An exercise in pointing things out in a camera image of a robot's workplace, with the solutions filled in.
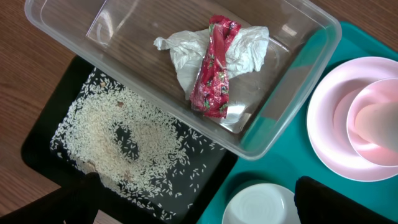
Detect spilled rice grains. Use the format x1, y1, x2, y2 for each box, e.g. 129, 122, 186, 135
49, 69, 225, 223

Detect cream cup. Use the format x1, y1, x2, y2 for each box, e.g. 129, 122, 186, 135
354, 102, 397, 152

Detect clear plastic waste bin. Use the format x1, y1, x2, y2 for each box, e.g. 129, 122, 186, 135
24, 0, 342, 160

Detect white round plate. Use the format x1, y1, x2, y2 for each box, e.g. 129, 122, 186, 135
307, 57, 397, 182

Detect teal serving tray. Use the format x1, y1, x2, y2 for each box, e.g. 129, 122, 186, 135
198, 22, 397, 223

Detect red snack wrapper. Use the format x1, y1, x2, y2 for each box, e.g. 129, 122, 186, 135
190, 15, 241, 119

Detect white bowl with rice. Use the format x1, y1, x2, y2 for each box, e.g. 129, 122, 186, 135
222, 181, 300, 224

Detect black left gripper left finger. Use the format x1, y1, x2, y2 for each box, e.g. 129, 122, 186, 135
1, 172, 101, 224

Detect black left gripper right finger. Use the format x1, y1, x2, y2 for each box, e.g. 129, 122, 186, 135
294, 176, 397, 224

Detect black plastic tray bin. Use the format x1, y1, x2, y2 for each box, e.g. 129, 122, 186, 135
22, 57, 237, 223

